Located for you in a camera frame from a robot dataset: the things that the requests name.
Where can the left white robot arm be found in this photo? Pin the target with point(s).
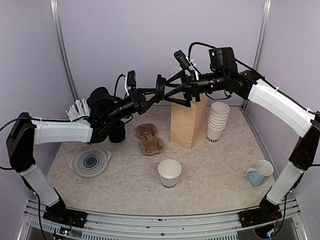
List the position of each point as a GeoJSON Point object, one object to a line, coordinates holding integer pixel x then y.
{"type": "Point", "coordinates": [28, 132]}

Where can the stack of black cup lids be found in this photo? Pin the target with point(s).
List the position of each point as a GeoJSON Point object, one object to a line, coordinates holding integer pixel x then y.
{"type": "Point", "coordinates": [117, 132]}

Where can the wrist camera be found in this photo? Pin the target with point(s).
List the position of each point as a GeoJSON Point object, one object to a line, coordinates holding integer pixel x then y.
{"type": "Point", "coordinates": [130, 81]}
{"type": "Point", "coordinates": [184, 63]}

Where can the aluminium corner post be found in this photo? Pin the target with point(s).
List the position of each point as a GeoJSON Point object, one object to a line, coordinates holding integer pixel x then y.
{"type": "Point", "coordinates": [62, 48]}
{"type": "Point", "coordinates": [262, 34]}

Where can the brown paper takeout bag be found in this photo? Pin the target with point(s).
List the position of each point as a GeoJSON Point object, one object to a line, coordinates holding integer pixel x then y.
{"type": "Point", "coordinates": [186, 122]}

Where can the right aluminium corner post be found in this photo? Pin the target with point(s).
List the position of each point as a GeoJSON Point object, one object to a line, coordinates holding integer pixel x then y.
{"type": "Point", "coordinates": [262, 34]}

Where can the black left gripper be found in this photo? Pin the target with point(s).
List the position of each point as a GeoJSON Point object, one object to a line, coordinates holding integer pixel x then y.
{"type": "Point", "coordinates": [135, 94]}

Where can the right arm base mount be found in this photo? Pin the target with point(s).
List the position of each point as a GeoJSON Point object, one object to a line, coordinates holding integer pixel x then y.
{"type": "Point", "coordinates": [264, 213]}

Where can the left aluminium corner post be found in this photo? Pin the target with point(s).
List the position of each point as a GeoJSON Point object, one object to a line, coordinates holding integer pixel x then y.
{"type": "Point", "coordinates": [62, 48]}

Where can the light blue mug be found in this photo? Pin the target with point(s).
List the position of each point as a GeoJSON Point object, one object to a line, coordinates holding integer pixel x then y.
{"type": "Point", "coordinates": [258, 175]}

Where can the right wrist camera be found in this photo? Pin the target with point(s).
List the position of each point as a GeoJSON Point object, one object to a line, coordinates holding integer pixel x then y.
{"type": "Point", "coordinates": [184, 63]}

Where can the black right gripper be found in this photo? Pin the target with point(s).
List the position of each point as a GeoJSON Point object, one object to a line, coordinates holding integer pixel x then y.
{"type": "Point", "coordinates": [187, 100]}

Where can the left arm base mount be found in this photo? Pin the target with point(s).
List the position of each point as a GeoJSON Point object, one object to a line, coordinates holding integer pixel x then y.
{"type": "Point", "coordinates": [59, 213]}

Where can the white paper coffee cup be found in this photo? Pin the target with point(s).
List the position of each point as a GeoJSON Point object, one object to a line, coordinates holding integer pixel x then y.
{"type": "Point", "coordinates": [169, 171]}

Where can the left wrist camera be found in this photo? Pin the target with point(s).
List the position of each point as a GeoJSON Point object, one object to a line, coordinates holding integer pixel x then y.
{"type": "Point", "coordinates": [130, 81]}

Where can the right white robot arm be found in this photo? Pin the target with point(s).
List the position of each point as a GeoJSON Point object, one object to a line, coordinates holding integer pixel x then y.
{"type": "Point", "coordinates": [250, 85]}

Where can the stack of white paper cups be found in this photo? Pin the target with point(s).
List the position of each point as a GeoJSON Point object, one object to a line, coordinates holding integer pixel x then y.
{"type": "Point", "coordinates": [217, 120]}

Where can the aluminium front frame rail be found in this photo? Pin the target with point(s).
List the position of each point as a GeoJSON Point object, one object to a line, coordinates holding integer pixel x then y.
{"type": "Point", "coordinates": [224, 225]}

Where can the black coffee cup lid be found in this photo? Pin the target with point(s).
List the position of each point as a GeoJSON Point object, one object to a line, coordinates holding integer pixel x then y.
{"type": "Point", "coordinates": [159, 88]}

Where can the brown cardboard cup carrier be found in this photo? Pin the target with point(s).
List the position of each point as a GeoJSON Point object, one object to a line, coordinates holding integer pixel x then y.
{"type": "Point", "coordinates": [151, 144]}

